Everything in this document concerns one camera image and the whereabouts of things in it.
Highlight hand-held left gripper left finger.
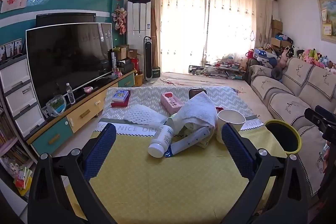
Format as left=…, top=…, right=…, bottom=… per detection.
left=28, top=123, right=117, bottom=224

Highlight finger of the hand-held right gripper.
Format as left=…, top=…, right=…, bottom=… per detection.
left=315, top=105, right=336, bottom=125
left=304, top=108, right=332, bottom=133

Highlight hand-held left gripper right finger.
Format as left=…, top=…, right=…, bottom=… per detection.
left=222, top=123, right=311, bottom=224

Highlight cream paper cup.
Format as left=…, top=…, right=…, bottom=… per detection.
left=216, top=109, right=246, bottom=144

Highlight black yellow-rimmed trash bin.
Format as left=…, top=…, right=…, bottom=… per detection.
left=263, top=120, right=302, bottom=156

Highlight long white cardboard box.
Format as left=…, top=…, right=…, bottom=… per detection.
left=165, top=126, right=211, bottom=158

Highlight white paper towel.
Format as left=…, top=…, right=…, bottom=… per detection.
left=172, top=91, right=219, bottom=135

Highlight white foam fruit net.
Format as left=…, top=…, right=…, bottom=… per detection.
left=123, top=105, right=168, bottom=125

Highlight white green-label plastic bottle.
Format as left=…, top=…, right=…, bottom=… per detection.
left=148, top=125, right=175, bottom=159

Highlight dark plastic food tray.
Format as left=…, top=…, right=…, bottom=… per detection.
left=188, top=88, right=208, bottom=100

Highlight pink strawberry milk carton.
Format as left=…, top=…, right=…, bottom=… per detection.
left=161, top=91, right=184, bottom=115

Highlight beige fabric sofa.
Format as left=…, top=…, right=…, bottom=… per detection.
left=248, top=57, right=336, bottom=211

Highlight yellow teal television cabinet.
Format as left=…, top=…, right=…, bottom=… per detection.
left=26, top=70, right=137, bottom=157

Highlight flat red box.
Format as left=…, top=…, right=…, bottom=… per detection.
left=111, top=90, right=131, bottom=108

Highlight row of plush toys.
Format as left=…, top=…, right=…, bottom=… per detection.
left=278, top=46, right=336, bottom=69

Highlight blue tissue pack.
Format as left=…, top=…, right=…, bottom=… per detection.
left=112, top=90, right=130, bottom=103

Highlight grey round cushion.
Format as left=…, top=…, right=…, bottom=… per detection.
left=271, top=67, right=284, bottom=80

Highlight clear bag with green plant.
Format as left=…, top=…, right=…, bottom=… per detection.
left=46, top=94, right=67, bottom=117

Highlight clear water bottle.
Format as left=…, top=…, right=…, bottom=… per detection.
left=66, top=83, right=76, bottom=105

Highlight yellow grey patterned tablecloth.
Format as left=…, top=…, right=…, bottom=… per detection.
left=63, top=85, right=288, bottom=224

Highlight blue star-print bag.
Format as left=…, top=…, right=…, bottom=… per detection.
left=253, top=48, right=277, bottom=62

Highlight colourful packets on floor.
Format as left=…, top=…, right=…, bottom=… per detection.
left=13, top=166, right=33, bottom=197

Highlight cluttered glass coffee table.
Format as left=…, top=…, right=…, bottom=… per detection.
left=188, top=63, right=248, bottom=80

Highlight bookshelf with books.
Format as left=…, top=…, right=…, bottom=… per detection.
left=0, top=109, right=34, bottom=182

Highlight tall black lettered box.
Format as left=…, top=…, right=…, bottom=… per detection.
left=109, top=49, right=117, bottom=73

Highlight floral bed sheet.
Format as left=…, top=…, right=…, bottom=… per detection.
left=143, top=72, right=252, bottom=98

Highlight stack of cardboard boxes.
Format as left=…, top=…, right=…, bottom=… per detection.
left=270, top=19, right=292, bottom=48

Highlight large curved flat television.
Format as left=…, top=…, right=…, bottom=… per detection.
left=26, top=22, right=114, bottom=109

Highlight white plastic drawer unit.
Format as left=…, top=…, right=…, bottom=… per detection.
left=0, top=55, right=46, bottom=140

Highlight black white tower fan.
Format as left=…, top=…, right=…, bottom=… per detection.
left=143, top=36, right=153, bottom=83

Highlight open brown cardboard box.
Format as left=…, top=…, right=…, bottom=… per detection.
left=115, top=45, right=141, bottom=60

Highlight cream embroidered curtain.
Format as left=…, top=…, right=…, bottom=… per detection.
left=151, top=0, right=210, bottom=74
left=207, top=0, right=273, bottom=67

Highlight white standing air conditioner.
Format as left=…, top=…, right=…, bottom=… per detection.
left=127, top=0, right=152, bottom=80

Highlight hanging pink flower decoration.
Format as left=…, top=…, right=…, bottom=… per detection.
left=112, top=4, right=128, bottom=35

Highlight row of small photos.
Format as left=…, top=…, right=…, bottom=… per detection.
left=0, top=38, right=23, bottom=62

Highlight framed landscape wall picture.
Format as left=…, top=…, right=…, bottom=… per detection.
left=317, top=0, right=336, bottom=43

